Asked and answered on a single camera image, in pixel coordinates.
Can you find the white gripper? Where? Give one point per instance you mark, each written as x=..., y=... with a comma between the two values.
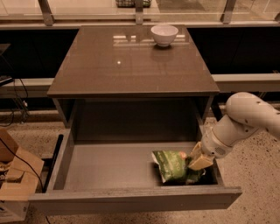
x=213, y=144

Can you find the green jalapeno chip bag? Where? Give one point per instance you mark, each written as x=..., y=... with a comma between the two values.
x=173, y=167

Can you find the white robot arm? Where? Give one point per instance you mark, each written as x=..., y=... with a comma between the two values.
x=246, y=115

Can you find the grey cabinet with glossy top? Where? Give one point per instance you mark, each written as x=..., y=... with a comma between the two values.
x=117, y=85

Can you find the open grey top drawer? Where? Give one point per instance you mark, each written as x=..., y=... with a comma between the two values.
x=104, y=165

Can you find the white ceramic bowl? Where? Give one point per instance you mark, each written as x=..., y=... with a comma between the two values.
x=164, y=34

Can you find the brown cardboard box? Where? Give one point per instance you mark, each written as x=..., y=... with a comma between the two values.
x=19, y=176

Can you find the glass railing with metal posts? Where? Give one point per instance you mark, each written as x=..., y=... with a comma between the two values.
x=192, y=13

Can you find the wire basket behind glass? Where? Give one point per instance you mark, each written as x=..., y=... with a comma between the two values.
x=131, y=3

